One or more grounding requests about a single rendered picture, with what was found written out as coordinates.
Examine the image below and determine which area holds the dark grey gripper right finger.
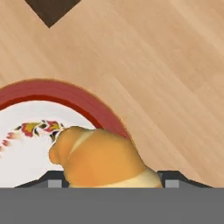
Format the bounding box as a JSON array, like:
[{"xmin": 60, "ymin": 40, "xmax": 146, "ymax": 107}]
[{"xmin": 157, "ymin": 170, "xmax": 214, "ymax": 189}]

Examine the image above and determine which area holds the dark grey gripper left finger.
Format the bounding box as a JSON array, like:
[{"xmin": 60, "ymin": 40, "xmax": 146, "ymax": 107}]
[{"xmin": 14, "ymin": 170, "xmax": 70, "ymax": 189}]

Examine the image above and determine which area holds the golden brown croissant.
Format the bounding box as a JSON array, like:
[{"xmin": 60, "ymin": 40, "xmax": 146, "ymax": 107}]
[{"xmin": 48, "ymin": 125, "xmax": 164, "ymax": 189}]

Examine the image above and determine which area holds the red rimmed floral white plate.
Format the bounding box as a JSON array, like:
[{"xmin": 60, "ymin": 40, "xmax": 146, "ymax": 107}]
[{"xmin": 0, "ymin": 78, "xmax": 132, "ymax": 189}]

